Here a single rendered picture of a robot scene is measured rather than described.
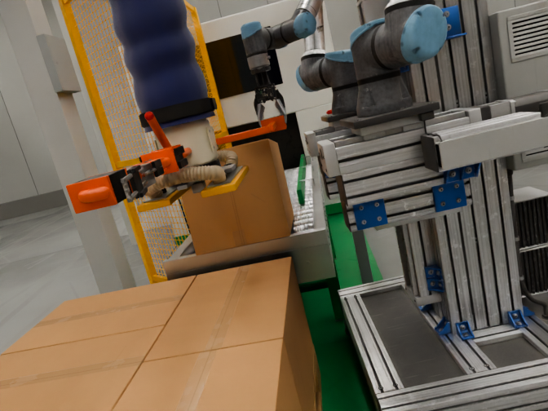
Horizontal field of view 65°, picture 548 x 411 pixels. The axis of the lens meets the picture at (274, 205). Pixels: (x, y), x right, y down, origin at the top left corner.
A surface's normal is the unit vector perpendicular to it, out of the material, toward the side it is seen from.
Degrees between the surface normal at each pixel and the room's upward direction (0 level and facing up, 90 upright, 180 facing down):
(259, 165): 83
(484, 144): 90
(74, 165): 90
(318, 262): 90
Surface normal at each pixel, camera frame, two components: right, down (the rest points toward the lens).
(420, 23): 0.44, 0.23
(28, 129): 0.01, 0.22
